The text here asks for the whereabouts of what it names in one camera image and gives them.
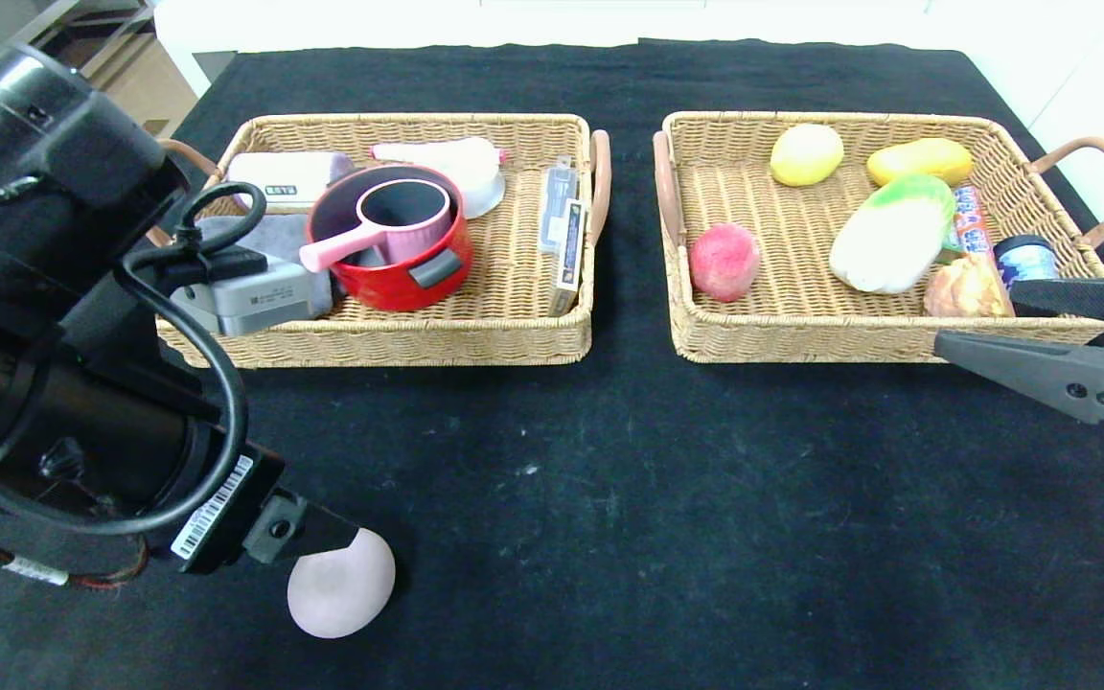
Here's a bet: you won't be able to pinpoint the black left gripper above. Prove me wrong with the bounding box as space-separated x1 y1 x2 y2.
32 363 364 574

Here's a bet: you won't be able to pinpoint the pale purple egg-shaped taro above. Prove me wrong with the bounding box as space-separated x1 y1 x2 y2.
287 526 398 640

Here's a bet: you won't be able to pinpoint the toy burger bun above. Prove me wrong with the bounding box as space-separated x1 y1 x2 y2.
923 252 1015 319

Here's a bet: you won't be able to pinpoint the toy napa cabbage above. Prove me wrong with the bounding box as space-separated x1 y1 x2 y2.
828 173 957 295

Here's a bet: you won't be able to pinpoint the red pot black handles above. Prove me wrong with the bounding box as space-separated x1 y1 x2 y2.
308 163 474 312

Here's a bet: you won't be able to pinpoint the pink saucepan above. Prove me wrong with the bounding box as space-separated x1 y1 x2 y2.
299 178 454 273

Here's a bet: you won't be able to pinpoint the playing card box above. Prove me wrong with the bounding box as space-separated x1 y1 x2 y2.
548 198 589 317

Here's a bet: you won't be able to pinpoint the dark blue jar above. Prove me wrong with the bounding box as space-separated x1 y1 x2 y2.
996 235 1061 287

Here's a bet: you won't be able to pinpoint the orange sausage pack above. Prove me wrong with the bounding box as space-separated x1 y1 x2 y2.
953 185 996 258

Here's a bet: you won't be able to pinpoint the yellow mango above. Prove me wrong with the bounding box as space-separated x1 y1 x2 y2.
866 138 975 188

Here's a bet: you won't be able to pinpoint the grey folded towel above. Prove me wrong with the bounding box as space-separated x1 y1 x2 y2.
197 213 334 317

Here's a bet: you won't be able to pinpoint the yellow lemon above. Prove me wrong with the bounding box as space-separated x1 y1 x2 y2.
770 124 844 188

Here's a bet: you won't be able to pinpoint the black tablecloth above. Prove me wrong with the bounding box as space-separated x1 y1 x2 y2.
0 40 1104 690

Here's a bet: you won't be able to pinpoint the red peach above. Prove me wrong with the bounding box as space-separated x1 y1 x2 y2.
688 223 761 304

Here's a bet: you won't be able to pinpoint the white purple cylindrical bottle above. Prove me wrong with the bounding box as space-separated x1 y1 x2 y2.
226 151 357 214

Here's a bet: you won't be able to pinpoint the white cup with brush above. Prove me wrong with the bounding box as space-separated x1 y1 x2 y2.
370 136 507 219

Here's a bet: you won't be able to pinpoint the grey slim rectangular case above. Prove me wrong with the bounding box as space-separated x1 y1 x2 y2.
540 158 580 255

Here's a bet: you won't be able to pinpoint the white table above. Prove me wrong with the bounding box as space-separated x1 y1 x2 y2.
154 0 970 97

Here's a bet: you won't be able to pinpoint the thick black camera cable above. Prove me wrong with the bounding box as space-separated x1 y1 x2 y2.
0 182 270 536

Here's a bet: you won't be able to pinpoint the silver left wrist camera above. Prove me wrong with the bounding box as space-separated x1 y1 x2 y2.
169 259 318 338

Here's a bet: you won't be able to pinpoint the thin labelled gripper cable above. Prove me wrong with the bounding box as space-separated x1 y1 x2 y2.
0 522 150 590

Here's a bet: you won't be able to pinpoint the wicker basket brown handles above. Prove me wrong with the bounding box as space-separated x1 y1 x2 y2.
653 111 1104 365
154 113 612 369

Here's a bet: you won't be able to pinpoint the grey metal shelf frame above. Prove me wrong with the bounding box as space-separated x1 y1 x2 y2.
34 0 162 87

